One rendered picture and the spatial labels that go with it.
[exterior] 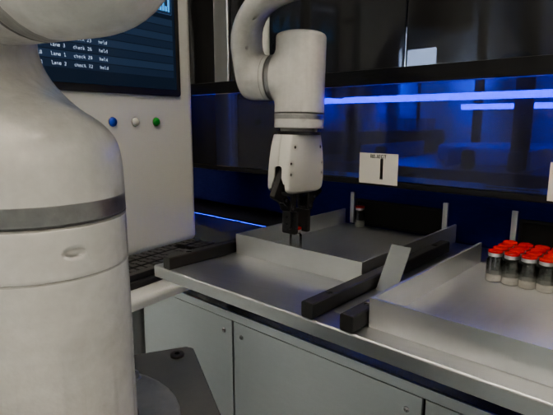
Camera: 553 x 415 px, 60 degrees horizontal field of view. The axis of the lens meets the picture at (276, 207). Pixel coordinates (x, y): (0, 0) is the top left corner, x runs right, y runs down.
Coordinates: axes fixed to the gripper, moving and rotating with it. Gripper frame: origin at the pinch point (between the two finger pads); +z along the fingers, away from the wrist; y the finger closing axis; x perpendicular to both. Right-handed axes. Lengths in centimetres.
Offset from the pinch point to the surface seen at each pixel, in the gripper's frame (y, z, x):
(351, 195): -26.6, -1.4, -6.1
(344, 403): -20.3, 44.5, -1.4
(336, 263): 6.8, 3.5, 13.5
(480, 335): 17.9, 3.4, 38.2
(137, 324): -1, 36, -55
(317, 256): 6.8, 3.2, 10.0
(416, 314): 17.9, 3.2, 31.6
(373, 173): -18.8, -7.6, 3.8
